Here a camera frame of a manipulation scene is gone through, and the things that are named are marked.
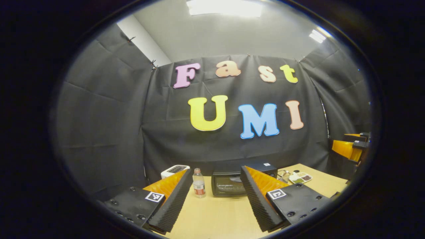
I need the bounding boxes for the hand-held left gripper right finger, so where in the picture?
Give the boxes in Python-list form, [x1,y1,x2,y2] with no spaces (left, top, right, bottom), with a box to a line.
[240,165,332,233]

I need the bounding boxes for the small ceiling light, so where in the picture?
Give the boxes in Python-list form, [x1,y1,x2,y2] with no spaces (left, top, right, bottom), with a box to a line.
[309,29,329,44]

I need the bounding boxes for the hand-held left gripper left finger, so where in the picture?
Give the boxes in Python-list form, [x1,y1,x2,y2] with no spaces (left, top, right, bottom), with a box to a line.
[100,169,194,234]

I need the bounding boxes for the large ceiling light panel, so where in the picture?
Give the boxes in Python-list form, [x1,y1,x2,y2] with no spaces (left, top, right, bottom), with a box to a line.
[186,0,263,18]

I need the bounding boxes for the black backdrop cloth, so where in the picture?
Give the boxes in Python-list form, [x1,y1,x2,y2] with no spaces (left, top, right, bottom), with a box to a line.
[50,23,372,201]

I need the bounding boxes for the white divided dish of beans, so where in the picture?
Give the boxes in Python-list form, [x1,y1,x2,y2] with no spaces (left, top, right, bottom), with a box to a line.
[289,171,313,184]

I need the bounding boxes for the white toaster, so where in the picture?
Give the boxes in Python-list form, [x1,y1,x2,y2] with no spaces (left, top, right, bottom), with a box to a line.
[161,165,191,180]

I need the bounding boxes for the clear plastic bottle red label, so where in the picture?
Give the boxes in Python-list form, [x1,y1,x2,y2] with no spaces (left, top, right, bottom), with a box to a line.
[193,168,206,199]

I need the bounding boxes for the black electric oven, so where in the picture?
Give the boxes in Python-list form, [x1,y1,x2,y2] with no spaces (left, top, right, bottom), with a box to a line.
[211,162,278,198]

